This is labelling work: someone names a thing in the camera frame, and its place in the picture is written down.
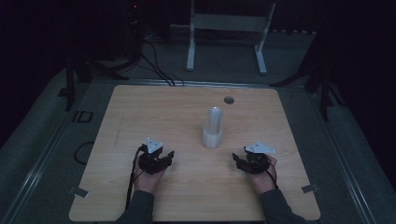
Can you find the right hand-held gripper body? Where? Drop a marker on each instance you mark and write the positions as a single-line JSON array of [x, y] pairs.
[[255, 163]]

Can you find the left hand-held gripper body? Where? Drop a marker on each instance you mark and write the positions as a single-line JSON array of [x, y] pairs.
[[152, 163]]

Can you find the stack of clear plastic cups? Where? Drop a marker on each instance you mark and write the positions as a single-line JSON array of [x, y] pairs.
[[212, 141]]

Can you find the single clear plastic cup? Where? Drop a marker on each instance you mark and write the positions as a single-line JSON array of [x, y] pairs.
[[214, 116]]

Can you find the person's left hand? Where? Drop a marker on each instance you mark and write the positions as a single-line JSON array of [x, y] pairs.
[[148, 182]]

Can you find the person's right hand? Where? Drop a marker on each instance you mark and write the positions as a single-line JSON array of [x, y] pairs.
[[264, 182]]

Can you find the grey tape strip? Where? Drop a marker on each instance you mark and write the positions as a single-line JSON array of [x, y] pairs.
[[78, 192], [310, 188]]

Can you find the black tripod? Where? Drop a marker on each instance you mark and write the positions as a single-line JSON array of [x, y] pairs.
[[82, 70], [320, 82]]

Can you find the dark equipment rack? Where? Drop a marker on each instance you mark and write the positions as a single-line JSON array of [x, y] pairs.
[[134, 28]]

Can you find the white metal stand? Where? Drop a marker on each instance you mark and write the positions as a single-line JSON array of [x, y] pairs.
[[229, 22]]

